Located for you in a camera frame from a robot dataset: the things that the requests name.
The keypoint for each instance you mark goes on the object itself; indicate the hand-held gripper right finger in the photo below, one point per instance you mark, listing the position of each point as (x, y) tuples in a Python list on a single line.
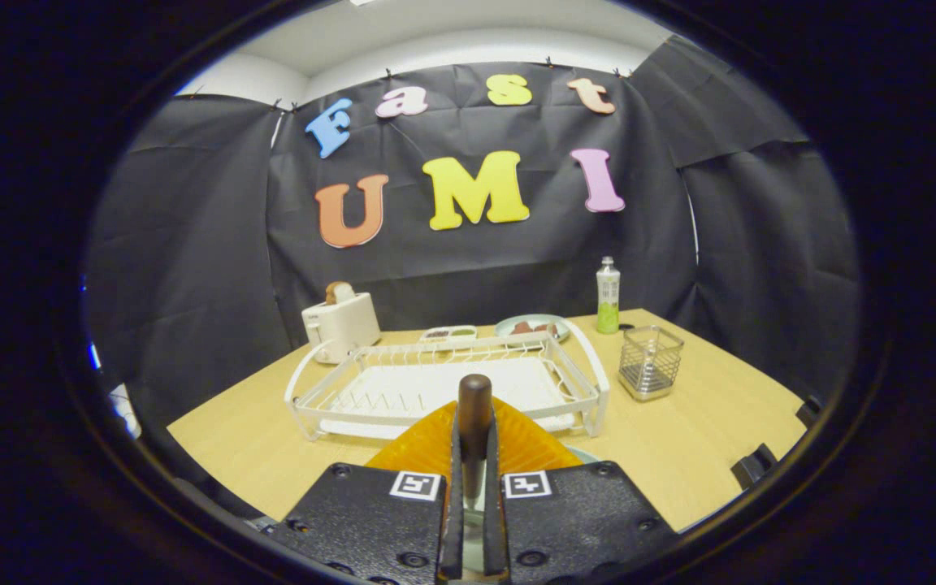
[(582, 520)]

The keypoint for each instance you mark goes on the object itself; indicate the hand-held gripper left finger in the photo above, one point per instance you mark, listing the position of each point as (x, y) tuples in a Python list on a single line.
[(370, 520)]

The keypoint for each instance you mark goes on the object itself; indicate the pale green plate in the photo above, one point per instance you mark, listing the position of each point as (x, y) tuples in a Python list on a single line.
[(584, 455)]

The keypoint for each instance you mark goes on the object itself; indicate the white dish rack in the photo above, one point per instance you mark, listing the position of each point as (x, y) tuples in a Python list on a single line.
[(403, 382)]

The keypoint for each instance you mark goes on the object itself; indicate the small white sauce dish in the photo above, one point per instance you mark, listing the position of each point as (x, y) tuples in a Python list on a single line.
[(448, 333)]

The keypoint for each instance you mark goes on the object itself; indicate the small green food plate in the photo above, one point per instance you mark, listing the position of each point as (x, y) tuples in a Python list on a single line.
[(504, 331)]

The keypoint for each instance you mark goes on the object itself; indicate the black table clamp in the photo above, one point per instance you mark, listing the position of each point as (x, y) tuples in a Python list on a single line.
[(752, 469), (809, 412)]

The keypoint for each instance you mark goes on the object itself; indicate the white toaster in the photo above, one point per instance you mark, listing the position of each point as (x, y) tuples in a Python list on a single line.
[(346, 325)]

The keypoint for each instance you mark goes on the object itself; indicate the brown food pieces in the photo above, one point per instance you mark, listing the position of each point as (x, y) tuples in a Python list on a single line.
[(533, 328)]

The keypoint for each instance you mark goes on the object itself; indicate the green and white bottle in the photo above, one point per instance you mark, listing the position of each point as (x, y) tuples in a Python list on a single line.
[(608, 301)]

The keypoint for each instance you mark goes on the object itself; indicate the toast slice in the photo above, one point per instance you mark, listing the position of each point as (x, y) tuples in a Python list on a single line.
[(338, 292)]

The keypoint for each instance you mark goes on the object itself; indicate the black backdrop cloth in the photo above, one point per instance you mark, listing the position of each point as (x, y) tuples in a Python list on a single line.
[(476, 260)]

